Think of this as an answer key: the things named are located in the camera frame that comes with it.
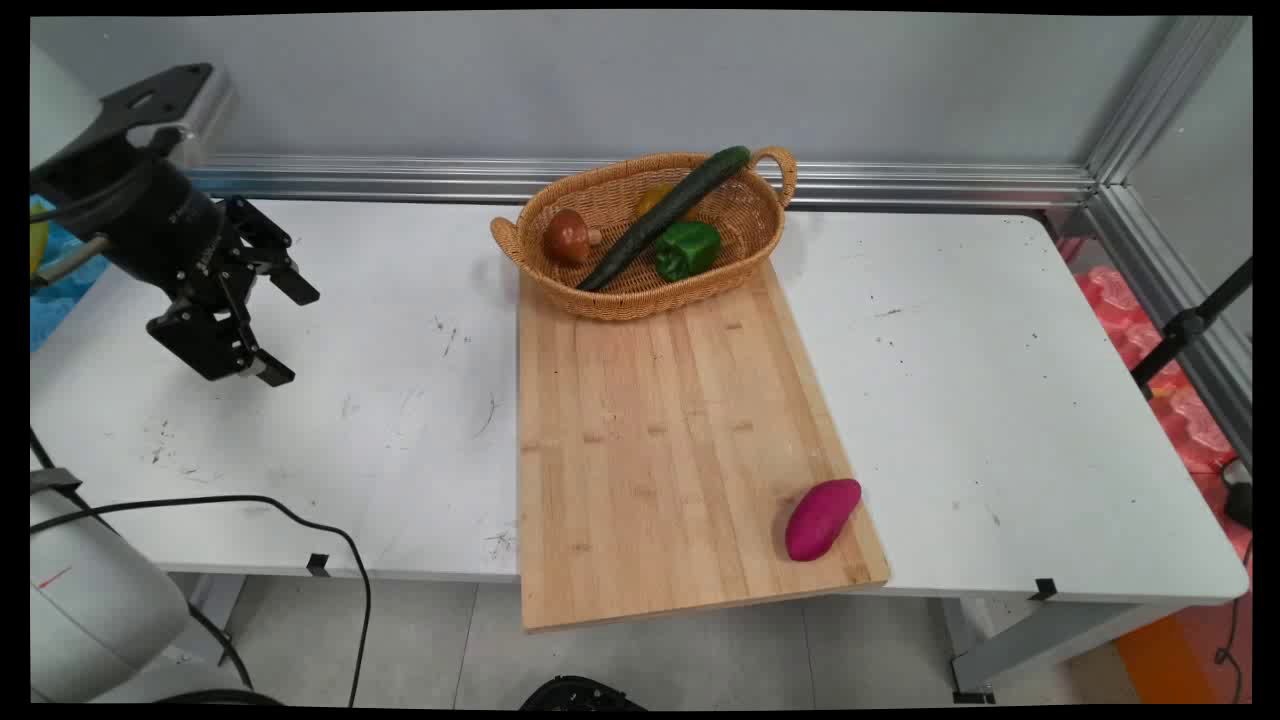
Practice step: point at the yellow object beside blue cloth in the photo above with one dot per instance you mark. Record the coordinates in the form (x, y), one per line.
(38, 248)

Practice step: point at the brown mushroom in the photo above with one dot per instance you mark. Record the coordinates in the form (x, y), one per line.
(568, 237)

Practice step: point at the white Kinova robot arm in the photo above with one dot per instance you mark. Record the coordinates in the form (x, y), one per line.
(95, 610)

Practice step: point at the black tripod pole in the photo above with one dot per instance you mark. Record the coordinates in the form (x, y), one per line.
(1190, 322)

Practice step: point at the red bubble wrap sheet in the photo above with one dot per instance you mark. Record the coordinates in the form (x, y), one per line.
(1180, 410)

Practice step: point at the horizontal aluminium frame rail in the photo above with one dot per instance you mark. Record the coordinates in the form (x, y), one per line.
(900, 185)

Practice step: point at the long dark green cucumber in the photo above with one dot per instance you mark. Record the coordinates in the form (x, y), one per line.
(665, 215)

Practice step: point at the black table edge clip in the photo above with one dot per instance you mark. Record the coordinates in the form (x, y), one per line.
(1043, 589)
(318, 565)

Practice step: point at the blue cloth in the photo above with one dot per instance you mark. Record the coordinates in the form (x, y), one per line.
(60, 300)

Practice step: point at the aluminium frame corner post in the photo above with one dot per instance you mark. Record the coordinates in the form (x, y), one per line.
(1165, 95)

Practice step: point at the black round floor object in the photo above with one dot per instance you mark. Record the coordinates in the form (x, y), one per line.
(580, 693)

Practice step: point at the aluminium frame side rail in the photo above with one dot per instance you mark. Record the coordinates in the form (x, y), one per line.
(1180, 300)

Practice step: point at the purple sweet potato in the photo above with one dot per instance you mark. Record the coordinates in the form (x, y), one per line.
(820, 518)

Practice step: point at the wooden cutting board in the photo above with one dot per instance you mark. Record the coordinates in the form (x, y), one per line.
(670, 450)

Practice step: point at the yellow vegetable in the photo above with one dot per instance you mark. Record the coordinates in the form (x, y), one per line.
(652, 198)

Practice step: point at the grey table leg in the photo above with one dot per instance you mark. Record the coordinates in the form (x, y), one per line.
(1050, 640)
(205, 610)

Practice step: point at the orange floor mat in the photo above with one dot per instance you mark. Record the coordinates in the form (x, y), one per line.
(1165, 665)

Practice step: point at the black device by frame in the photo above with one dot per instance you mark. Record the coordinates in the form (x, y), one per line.
(1240, 500)

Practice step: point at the green bell pepper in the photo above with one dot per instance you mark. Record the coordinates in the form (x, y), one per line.
(687, 250)

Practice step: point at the woven wicker basket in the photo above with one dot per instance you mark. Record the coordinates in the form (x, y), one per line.
(610, 205)

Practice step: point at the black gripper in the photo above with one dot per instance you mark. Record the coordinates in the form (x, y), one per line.
(150, 225)

